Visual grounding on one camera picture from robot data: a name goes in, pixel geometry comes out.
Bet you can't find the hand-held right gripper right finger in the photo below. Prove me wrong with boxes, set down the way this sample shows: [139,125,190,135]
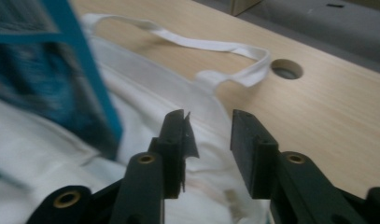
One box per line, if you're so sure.
[230,108,361,224]

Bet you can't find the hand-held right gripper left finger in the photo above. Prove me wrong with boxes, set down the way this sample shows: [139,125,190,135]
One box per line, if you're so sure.
[108,108,200,224]

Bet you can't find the white tote bag coloured patches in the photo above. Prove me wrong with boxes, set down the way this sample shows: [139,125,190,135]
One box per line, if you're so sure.
[0,12,273,224]

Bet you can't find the teal box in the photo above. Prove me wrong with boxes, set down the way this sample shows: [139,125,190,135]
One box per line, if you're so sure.
[0,0,124,161]

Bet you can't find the round table cable hole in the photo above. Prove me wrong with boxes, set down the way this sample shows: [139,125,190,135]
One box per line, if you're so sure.
[270,58,304,80]

